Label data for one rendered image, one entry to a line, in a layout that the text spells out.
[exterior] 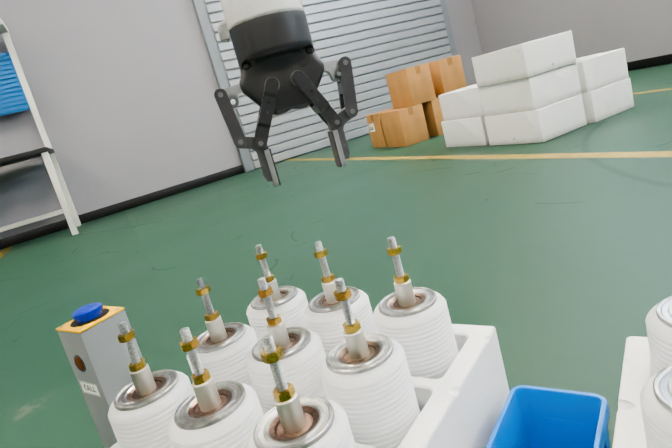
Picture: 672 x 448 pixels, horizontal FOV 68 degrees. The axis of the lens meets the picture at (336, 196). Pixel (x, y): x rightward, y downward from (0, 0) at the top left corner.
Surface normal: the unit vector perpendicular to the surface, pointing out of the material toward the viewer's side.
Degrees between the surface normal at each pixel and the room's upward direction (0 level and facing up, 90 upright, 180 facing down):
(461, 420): 90
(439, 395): 0
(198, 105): 90
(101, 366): 90
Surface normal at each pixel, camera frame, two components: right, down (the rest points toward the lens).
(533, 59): 0.44, 0.06
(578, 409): -0.55, 0.27
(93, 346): 0.79, -0.10
